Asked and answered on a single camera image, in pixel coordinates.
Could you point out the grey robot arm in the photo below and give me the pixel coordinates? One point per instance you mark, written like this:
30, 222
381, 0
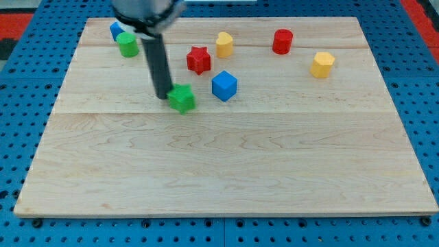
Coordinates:
148, 19

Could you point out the green star block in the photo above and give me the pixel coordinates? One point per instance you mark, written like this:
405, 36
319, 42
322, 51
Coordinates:
181, 98

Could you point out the red star block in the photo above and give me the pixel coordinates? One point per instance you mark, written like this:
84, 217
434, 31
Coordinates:
199, 60

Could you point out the blue block behind arm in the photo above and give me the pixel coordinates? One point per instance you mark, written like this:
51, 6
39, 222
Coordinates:
115, 30

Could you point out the green cylinder block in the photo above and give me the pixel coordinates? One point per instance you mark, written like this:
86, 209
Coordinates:
127, 44

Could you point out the light wooden board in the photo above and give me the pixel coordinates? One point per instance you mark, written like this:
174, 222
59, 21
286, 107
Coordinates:
286, 144

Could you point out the red cylinder block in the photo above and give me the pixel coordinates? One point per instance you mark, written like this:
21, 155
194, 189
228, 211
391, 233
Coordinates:
282, 41

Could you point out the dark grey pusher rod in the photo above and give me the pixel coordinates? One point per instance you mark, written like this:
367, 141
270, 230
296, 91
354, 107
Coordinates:
157, 62

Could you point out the yellow hexagon block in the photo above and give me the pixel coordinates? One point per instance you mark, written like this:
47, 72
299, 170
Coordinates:
322, 64

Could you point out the yellow heart block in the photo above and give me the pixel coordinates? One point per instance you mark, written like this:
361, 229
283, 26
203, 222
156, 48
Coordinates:
224, 45

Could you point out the blue cube block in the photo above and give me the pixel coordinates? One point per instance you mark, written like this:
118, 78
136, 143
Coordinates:
224, 86

